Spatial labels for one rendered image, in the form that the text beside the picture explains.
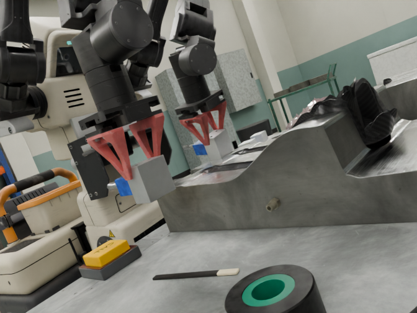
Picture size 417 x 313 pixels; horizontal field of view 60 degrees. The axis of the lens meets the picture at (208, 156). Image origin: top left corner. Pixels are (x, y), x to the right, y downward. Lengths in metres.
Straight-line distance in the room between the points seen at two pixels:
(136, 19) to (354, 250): 0.36
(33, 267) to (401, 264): 1.00
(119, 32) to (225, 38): 7.80
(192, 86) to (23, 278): 0.74
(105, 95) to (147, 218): 0.60
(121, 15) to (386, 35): 8.05
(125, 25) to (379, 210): 0.36
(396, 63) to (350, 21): 1.75
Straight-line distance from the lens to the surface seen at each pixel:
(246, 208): 0.56
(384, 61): 7.53
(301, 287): 0.32
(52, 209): 1.28
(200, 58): 0.68
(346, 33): 8.80
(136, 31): 0.46
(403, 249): 0.41
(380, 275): 0.38
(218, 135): 0.78
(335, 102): 0.51
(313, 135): 0.46
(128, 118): 0.49
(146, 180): 0.50
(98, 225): 1.05
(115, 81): 0.50
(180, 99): 6.48
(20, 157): 5.71
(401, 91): 0.84
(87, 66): 0.51
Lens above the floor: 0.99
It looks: 7 degrees down
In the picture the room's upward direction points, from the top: 21 degrees counter-clockwise
